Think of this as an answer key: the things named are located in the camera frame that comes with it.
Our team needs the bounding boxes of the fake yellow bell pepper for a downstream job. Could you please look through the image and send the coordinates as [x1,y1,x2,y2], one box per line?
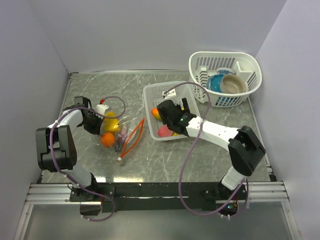
[103,118,121,134]

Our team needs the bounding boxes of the fake green orange mango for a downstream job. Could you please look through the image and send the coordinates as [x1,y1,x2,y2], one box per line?
[151,108,162,121]

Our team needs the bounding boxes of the fake pink peach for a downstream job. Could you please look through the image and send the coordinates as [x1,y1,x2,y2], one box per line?
[157,125,174,138]

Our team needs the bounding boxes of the clear zip top bag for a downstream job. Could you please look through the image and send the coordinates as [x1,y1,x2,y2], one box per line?
[98,118,145,162]

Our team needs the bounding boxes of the fake yellow lemon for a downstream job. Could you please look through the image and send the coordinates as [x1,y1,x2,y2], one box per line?
[104,111,116,118]

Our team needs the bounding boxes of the fake purple eggplant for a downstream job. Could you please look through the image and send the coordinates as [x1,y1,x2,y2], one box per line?
[114,124,127,153]

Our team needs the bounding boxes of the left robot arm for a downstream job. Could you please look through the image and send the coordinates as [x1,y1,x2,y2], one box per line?
[35,96,103,201]

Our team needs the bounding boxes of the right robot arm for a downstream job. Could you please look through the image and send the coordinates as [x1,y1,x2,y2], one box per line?
[157,99,266,199]

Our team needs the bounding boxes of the white rectangular perforated basket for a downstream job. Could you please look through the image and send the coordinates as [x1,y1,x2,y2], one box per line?
[143,81,200,142]

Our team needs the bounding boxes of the beige bowl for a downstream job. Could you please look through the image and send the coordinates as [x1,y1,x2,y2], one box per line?
[220,74,247,94]

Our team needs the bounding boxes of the blue white patterned plate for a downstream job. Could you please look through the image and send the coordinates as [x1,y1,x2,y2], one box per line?
[216,67,236,75]

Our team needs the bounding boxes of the white round dish rack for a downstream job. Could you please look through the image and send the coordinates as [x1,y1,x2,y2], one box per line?
[188,51,262,108]

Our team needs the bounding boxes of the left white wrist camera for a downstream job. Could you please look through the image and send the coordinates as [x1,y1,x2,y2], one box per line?
[95,104,110,116]

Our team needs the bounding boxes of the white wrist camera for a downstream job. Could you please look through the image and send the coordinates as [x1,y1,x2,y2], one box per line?
[162,89,177,100]
[95,104,110,116]

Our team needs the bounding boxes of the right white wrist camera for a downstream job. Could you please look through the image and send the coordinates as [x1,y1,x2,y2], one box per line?
[162,89,177,100]

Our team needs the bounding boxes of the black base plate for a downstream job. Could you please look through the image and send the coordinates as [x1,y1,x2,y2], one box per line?
[69,182,247,216]

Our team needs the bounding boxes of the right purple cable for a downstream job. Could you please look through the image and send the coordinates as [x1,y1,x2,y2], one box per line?
[163,81,250,220]

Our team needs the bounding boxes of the aluminium rail frame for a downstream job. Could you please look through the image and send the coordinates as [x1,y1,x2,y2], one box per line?
[14,171,302,240]

